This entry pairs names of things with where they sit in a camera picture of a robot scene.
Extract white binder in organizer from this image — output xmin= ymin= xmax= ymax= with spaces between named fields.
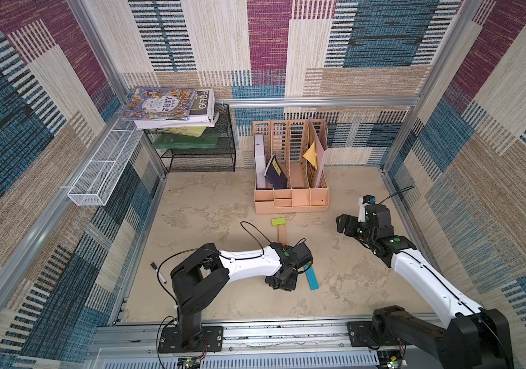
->
xmin=254 ymin=134 xmax=266 ymax=189

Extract pink folder in organizer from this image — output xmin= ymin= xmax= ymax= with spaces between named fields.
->
xmin=308 ymin=119 xmax=328 ymax=188

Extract colourful illustrated book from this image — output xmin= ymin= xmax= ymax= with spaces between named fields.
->
xmin=122 ymin=87 xmax=197 ymax=120

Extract black and white Folio book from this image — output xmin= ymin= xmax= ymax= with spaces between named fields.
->
xmin=128 ymin=89 xmax=218 ymax=130

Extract peach desk file organizer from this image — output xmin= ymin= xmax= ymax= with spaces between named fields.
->
xmin=252 ymin=119 xmax=330 ymax=214

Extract teal building block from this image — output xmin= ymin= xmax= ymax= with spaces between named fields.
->
xmin=305 ymin=264 xmax=319 ymax=291

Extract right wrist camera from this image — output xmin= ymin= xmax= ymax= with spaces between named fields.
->
xmin=358 ymin=195 xmax=375 ymax=223

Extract black marker pen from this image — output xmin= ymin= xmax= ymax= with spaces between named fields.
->
xmin=150 ymin=261 xmax=167 ymax=284

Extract yellow paper envelope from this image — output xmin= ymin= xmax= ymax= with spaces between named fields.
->
xmin=303 ymin=141 xmax=318 ymax=169

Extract white wire mesh basket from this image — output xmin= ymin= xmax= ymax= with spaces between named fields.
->
xmin=68 ymin=120 xmax=143 ymax=206

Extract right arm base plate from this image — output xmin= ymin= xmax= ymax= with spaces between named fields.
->
xmin=346 ymin=321 xmax=380 ymax=351

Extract green folder on shelf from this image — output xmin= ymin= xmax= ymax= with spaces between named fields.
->
xmin=152 ymin=133 xmax=218 ymax=150

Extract natural wood building block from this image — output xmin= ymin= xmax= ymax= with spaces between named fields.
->
xmin=277 ymin=224 xmax=288 ymax=244

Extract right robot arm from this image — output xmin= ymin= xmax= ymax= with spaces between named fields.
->
xmin=336 ymin=214 xmax=514 ymax=368

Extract dark navy notebook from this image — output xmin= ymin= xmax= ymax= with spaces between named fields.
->
xmin=264 ymin=155 xmax=288 ymax=190

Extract black wire shelf rack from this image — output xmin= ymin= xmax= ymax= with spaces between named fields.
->
xmin=145 ymin=104 xmax=236 ymax=173

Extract green building block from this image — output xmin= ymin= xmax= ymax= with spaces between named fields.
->
xmin=272 ymin=218 xmax=287 ymax=227

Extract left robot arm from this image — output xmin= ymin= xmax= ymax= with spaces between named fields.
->
xmin=156 ymin=241 xmax=313 ymax=354

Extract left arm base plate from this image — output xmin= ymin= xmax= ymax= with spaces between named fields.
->
xmin=157 ymin=326 xmax=224 ymax=354

